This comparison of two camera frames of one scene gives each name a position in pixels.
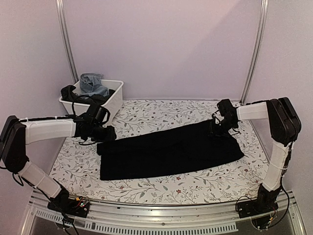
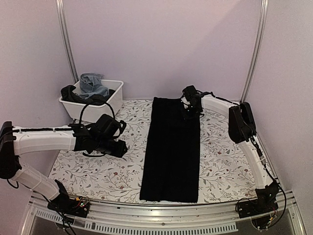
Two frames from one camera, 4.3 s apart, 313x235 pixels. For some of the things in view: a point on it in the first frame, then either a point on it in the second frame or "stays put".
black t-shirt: [193, 147] → [171, 167]
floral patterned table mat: [76, 170] stays put
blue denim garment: [90, 83] stays put
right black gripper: [213, 124] → [187, 117]
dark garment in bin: [90, 100] stays put
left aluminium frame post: [59, 10] stays put
